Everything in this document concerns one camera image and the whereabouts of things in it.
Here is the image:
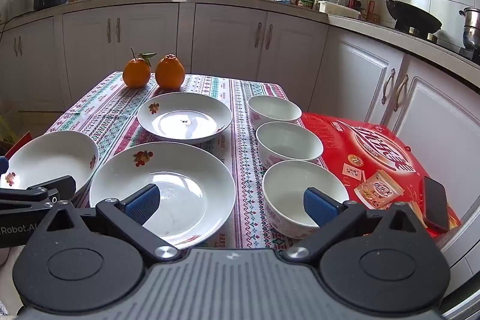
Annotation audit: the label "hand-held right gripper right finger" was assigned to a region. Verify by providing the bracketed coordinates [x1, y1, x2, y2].
[282, 187, 432, 264]

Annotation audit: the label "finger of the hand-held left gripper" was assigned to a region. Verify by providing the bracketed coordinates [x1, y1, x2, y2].
[0, 175, 77, 210]

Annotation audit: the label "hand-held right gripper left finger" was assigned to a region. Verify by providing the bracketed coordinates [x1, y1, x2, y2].
[37, 184, 181, 264]

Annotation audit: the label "white bowl pink flowers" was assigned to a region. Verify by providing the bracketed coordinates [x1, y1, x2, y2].
[262, 160, 350, 240]
[247, 95, 302, 126]
[256, 121, 324, 171]

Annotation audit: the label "white floral plate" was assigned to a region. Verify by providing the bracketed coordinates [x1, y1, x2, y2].
[137, 92, 233, 145]
[0, 130, 100, 201]
[89, 142, 236, 250]

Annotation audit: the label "red gift box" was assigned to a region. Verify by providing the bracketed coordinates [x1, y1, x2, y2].
[300, 112, 462, 234]

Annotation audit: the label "black smartphone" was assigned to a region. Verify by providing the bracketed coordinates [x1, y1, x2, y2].
[423, 176, 451, 234]

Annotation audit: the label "orange with stem and leaves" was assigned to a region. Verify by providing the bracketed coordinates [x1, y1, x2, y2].
[122, 48, 158, 89]

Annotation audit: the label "bumpy orange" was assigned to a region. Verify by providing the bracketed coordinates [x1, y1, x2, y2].
[155, 53, 185, 89]

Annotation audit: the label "white rectangular container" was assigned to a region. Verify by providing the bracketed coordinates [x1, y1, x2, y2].
[319, 1, 361, 19]

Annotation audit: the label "gas stove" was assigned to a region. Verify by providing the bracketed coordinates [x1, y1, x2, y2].
[394, 25, 480, 62]

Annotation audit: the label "black wok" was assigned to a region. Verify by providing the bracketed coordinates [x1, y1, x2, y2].
[359, 0, 443, 34]

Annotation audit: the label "steel pot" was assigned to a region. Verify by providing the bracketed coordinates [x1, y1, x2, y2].
[459, 7, 480, 51]

